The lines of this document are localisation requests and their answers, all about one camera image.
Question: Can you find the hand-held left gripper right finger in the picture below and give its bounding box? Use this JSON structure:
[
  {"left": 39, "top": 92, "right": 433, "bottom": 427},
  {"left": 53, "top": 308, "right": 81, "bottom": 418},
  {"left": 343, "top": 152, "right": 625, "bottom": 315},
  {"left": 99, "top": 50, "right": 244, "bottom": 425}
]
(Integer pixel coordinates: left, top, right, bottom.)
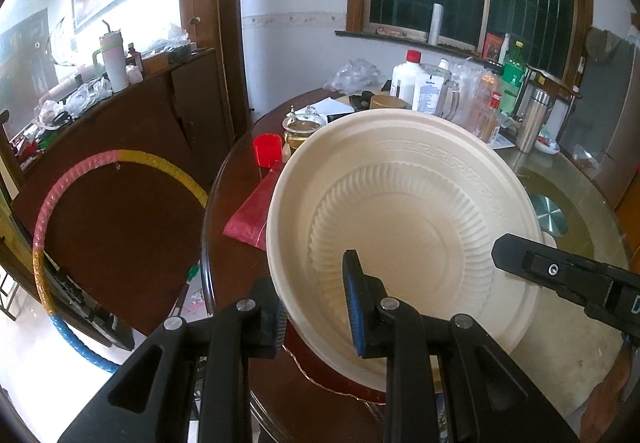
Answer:
[{"left": 341, "top": 249, "right": 579, "bottom": 443}]

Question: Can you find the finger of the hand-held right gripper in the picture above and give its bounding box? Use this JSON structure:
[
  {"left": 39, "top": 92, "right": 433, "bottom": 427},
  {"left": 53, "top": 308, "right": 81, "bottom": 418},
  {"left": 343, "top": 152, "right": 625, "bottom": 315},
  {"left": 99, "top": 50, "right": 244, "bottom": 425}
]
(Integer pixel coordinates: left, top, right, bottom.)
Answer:
[{"left": 491, "top": 233, "right": 609, "bottom": 315}]

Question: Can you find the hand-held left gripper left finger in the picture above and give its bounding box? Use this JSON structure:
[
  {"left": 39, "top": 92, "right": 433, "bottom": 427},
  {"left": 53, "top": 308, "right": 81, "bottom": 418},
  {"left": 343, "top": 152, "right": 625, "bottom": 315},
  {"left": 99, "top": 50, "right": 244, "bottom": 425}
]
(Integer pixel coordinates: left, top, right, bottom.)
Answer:
[{"left": 57, "top": 278, "right": 291, "bottom": 443}]

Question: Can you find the red scalloped plate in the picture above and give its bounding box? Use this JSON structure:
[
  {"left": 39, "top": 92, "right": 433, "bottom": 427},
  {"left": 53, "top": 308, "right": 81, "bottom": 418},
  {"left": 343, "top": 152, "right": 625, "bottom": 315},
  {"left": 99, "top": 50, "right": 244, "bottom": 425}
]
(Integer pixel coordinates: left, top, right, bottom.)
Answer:
[{"left": 282, "top": 338, "right": 451, "bottom": 406}]

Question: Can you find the cream ribbed bowl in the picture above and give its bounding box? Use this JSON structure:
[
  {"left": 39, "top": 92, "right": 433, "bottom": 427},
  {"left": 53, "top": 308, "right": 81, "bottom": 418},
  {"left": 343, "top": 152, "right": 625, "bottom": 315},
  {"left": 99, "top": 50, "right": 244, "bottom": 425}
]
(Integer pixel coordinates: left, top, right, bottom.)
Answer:
[{"left": 265, "top": 109, "right": 557, "bottom": 386}]

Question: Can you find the red tissue packet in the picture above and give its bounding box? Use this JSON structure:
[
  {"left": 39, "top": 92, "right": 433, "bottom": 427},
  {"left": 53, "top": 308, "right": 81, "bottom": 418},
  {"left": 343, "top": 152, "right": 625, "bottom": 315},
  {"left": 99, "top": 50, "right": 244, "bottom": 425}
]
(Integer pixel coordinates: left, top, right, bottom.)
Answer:
[{"left": 222, "top": 160, "right": 286, "bottom": 251}]

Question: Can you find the steel thermos flask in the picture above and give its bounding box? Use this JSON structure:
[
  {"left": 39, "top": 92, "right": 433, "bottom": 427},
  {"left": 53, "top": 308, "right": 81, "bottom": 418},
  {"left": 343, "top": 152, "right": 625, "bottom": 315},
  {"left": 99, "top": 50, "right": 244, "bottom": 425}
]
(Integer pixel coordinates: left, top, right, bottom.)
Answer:
[{"left": 515, "top": 89, "right": 551, "bottom": 152}]

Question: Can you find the grey refrigerator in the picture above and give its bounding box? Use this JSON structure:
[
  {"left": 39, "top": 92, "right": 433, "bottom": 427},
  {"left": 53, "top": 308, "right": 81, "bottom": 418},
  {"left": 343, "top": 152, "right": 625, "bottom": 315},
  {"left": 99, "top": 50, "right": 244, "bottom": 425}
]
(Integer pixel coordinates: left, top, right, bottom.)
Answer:
[{"left": 557, "top": 28, "right": 640, "bottom": 208}]

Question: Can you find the small red cup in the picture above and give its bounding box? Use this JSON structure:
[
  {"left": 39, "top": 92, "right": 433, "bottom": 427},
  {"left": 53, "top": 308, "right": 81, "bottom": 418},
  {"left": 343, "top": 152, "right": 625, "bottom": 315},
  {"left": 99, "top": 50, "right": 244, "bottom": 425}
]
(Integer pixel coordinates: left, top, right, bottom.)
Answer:
[{"left": 253, "top": 134, "right": 284, "bottom": 181}]

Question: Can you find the clear bag of bottles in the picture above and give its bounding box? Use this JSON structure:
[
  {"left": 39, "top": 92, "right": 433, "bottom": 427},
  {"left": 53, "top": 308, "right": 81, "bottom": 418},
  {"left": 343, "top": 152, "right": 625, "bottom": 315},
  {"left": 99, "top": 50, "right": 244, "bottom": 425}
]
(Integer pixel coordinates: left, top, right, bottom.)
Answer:
[{"left": 452, "top": 58, "right": 506, "bottom": 141}]

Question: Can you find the glass cup of tea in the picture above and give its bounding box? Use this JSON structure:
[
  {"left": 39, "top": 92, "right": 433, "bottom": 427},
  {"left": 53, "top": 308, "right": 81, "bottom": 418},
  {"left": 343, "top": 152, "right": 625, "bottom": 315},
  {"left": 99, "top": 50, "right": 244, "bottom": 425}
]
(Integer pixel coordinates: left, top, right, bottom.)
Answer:
[{"left": 282, "top": 105, "right": 328, "bottom": 151}]

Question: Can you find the wooden chair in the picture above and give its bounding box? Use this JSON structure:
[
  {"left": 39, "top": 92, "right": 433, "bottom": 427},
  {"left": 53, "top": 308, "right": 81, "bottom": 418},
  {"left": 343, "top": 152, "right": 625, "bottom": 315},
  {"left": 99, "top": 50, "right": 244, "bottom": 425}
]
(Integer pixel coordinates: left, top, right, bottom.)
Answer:
[{"left": 525, "top": 65, "right": 583, "bottom": 98}]

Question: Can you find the green plastic bottle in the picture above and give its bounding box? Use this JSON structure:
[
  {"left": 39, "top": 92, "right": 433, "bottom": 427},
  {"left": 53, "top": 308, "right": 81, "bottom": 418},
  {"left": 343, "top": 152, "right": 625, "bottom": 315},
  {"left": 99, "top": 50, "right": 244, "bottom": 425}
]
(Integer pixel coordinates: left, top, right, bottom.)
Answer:
[{"left": 500, "top": 41, "right": 526, "bottom": 116}]

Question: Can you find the orange lidded jar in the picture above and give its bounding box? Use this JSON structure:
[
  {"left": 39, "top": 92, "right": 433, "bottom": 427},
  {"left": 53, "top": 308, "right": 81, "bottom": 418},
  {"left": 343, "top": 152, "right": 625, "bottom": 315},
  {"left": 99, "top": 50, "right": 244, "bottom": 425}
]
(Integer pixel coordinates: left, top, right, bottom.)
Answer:
[{"left": 370, "top": 94, "right": 408, "bottom": 111}]

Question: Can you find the white lotion tube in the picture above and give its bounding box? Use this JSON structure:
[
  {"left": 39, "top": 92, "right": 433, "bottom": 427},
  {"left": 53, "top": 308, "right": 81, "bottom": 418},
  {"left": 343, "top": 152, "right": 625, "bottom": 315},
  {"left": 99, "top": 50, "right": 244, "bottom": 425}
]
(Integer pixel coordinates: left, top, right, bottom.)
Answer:
[{"left": 415, "top": 75, "right": 448, "bottom": 116}]

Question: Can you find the white bottle with red cap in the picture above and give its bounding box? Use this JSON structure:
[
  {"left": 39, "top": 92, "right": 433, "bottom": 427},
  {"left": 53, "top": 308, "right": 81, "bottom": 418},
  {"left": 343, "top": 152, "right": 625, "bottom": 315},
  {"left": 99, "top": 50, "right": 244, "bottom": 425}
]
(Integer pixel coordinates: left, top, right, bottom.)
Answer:
[{"left": 390, "top": 50, "right": 423, "bottom": 111}]

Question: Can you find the multicoloured hula hoop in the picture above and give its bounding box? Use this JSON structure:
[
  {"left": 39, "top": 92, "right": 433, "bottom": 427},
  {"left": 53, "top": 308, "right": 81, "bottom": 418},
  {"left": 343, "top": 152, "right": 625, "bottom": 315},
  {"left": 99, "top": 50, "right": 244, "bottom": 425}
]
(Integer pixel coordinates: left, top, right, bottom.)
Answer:
[{"left": 32, "top": 149, "right": 208, "bottom": 374}]

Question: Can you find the red box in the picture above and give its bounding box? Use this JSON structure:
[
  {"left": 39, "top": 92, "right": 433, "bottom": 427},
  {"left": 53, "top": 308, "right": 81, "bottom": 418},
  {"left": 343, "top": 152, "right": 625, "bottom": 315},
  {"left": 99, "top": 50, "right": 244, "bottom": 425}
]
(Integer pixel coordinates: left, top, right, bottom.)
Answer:
[{"left": 481, "top": 32, "right": 506, "bottom": 64}]

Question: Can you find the crumpled clear plastic bag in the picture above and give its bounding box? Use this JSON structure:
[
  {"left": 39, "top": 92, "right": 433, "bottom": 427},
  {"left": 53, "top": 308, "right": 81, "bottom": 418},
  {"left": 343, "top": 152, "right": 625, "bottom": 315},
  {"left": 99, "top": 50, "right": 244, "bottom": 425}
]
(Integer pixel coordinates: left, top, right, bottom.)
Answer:
[{"left": 322, "top": 58, "right": 383, "bottom": 94}]

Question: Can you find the dark wooden sideboard cabinet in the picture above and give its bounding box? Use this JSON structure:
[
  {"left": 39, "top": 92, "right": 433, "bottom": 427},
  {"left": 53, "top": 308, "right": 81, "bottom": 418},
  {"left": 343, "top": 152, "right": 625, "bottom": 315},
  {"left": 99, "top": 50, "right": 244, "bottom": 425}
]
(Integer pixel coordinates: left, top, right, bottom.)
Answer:
[{"left": 0, "top": 48, "right": 236, "bottom": 349}]

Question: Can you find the white tumbler with handle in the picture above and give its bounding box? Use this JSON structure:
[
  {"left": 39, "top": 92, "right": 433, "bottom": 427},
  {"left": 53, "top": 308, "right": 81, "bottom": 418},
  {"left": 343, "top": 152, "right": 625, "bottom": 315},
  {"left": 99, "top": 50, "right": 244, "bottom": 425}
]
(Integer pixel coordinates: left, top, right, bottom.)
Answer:
[{"left": 92, "top": 20, "right": 132, "bottom": 92}]

